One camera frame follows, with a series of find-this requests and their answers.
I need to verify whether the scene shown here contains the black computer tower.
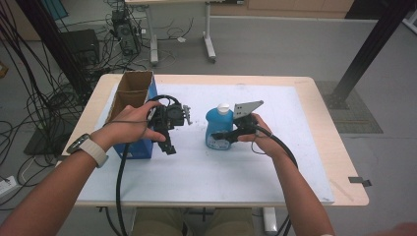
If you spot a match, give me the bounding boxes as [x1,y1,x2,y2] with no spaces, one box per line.
[110,8,143,57]

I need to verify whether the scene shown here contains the teal panel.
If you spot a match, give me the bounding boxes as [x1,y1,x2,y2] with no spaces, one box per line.
[40,0,70,22]

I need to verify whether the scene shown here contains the person's right hand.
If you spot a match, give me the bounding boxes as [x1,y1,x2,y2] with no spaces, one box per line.
[237,112,290,160]

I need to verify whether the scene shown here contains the white table mat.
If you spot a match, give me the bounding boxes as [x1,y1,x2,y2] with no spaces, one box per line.
[77,82,335,207]

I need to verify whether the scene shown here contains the black box on floor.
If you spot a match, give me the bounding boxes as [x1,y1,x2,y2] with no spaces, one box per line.
[60,29,101,67]

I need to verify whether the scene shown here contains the light wooden cabinet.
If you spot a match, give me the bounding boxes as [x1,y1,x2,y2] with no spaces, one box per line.
[209,0,356,20]

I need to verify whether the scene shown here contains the person's olive trousers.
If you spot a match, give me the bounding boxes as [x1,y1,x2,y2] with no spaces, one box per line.
[131,206,258,236]

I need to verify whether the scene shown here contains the white table leg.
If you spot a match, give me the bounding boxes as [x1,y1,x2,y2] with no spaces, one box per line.
[262,206,278,236]

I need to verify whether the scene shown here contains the black floor mat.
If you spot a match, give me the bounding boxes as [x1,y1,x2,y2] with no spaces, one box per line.
[23,126,80,156]

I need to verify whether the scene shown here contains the person's left hand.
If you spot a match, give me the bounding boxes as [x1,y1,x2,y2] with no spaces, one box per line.
[90,100,167,154]

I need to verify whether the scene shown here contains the wristwatch with beige band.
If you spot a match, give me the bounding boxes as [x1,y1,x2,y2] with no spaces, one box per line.
[66,133,110,169]

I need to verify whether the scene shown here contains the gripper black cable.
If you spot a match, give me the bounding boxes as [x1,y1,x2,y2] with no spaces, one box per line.
[115,94,182,236]
[255,126,299,236]

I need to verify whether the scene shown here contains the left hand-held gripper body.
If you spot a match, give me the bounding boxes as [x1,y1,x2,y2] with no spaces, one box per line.
[149,102,194,133]

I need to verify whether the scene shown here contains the black slanted frame post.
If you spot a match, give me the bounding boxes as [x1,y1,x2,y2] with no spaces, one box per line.
[14,0,94,97]
[323,0,417,111]

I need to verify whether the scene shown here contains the blue cardboard box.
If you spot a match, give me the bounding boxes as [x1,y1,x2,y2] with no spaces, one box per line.
[103,70,159,160]

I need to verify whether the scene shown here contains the dark grey floor mat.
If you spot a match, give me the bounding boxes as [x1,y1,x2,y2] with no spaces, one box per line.
[314,80,384,135]

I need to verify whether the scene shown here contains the white power strip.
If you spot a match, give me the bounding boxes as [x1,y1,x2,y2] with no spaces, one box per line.
[0,175,18,200]

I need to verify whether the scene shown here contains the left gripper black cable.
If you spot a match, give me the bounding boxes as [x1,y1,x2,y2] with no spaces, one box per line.
[115,94,182,236]

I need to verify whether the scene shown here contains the blue bottle with white cap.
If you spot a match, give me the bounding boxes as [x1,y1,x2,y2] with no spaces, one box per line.
[205,102,236,151]

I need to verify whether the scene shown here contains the thin grey right wrist cord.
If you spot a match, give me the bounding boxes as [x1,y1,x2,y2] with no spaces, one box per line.
[250,141,266,156]

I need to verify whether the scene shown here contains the white desk with metal legs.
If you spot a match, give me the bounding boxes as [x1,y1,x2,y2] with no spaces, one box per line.
[124,0,245,67]

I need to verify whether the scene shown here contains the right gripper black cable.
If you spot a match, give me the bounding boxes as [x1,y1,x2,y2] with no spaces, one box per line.
[255,126,299,236]

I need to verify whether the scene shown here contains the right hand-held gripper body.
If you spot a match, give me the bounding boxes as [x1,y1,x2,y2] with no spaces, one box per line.
[232,99,266,136]

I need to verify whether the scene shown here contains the tangle of black floor cables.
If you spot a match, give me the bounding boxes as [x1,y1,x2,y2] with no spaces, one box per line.
[0,0,198,210]

